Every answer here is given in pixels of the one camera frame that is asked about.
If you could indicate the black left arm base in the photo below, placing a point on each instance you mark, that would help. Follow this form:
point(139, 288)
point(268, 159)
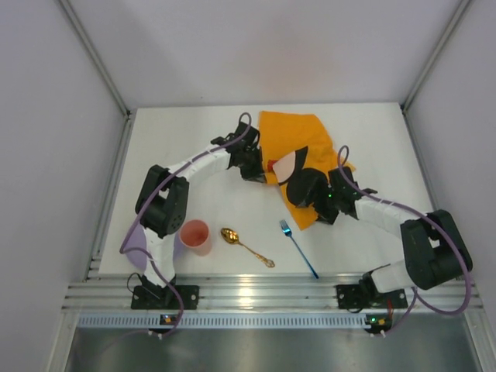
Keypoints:
point(149, 296)

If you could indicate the aluminium frame rail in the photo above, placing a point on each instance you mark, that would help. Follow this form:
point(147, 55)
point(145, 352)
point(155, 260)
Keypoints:
point(223, 293)

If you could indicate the pink plastic cup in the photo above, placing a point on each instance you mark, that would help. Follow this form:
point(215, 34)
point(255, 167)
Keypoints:
point(195, 236)

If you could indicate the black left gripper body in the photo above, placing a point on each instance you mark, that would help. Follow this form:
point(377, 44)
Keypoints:
point(255, 169)

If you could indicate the left aluminium corner post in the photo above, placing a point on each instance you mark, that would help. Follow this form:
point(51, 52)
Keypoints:
point(90, 49)

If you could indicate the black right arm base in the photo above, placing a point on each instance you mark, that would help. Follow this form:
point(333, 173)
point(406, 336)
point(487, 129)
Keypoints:
point(354, 298)

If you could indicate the blue metallic fork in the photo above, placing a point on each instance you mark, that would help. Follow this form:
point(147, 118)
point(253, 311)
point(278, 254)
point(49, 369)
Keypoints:
point(286, 230)

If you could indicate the gold ornate spoon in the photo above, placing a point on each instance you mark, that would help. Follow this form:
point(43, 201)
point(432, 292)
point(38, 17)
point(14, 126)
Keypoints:
point(232, 238)

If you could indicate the orange Mickey Mouse cloth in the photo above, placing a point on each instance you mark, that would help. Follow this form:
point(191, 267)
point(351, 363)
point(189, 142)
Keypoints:
point(291, 142)

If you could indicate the grey slotted cable duct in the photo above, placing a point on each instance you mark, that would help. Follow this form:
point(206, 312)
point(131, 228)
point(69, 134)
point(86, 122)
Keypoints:
point(233, 321)

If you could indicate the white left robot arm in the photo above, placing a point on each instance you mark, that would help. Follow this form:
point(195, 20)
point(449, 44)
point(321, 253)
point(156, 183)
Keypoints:
point(162, 203)

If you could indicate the right aluminium corner post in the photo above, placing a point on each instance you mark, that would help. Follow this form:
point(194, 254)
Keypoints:
point(448, 32)

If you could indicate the aluminium corner post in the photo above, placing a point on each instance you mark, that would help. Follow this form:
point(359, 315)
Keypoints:
point(448, 32)
point(90, 49)

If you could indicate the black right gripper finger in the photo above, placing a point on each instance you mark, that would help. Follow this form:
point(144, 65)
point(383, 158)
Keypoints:
point(306, 186)
point(326, 211)

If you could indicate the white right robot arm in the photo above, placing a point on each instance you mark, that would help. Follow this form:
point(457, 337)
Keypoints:
point(433, 249)

